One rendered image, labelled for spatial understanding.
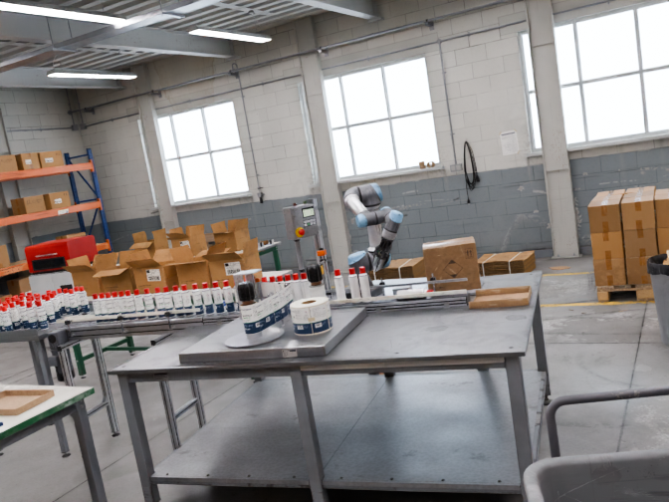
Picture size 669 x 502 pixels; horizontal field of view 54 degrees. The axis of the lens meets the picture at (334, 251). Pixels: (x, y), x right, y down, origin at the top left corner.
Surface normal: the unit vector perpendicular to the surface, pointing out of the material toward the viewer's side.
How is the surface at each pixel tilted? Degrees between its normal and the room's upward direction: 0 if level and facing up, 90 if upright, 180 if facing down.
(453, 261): 90
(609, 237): 88
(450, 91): 90
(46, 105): 90
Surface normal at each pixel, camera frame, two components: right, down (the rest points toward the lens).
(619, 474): -0.16, 0.13
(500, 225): -0.46, 0.20
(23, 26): 0.87, -0.07
